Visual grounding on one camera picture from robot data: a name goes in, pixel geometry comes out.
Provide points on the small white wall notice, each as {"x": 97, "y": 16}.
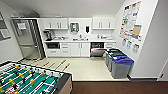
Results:
{"x": 129, "y": 44}
{"x": 124, "y": 41}
{"x": 135, "y": 48}

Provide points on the grey wall bulletin board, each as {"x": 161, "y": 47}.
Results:
{"x": 3, "y": 30}

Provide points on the clear soap bottle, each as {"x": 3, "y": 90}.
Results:
{"x": 98, "y": 36}

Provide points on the white kitchen drawer unit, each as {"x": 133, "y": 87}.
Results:
{"x": 109, "y": 45}
{"x": 65, "y": 49}

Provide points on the grey paper towel dispenser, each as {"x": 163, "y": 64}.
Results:
{"x": 74, "y": 27}

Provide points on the black built-in microwave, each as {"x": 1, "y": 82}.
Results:
{"x": 52, "y": 45}

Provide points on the stainless steel fridge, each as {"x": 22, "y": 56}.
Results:
{"x": 28, "y": 38}

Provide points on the wooden foosball table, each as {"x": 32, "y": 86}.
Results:
{"x": 30, "y": 80}

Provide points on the chrome kitchen faucet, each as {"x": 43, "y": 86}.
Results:
{"x": 80, "y": 36}

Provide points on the white fridge notice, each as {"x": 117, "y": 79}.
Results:
{"x": 22, "y": 25}

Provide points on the white base cabinet with doors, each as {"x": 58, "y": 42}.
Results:
{"x": 80, "y": 49}

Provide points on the black wall soap dispenser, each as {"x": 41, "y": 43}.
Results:
{"x": 87, "y": 29}

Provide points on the white upper kitchen cabinet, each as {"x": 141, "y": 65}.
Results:
{"x": 104, "y": 22}
{"x": 55, "y": 23}

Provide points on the grey bin with blue lid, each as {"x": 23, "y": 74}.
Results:
{"x": 120, "y": 68}

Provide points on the grey dish tray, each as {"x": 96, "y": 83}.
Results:
{"x": 58, "y": 38}

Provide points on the large colourful wall poster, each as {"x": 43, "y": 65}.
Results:
{"x": 131, "y": 20}

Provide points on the black coffee machine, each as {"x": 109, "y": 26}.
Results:
{"x": 48, "y": 35}

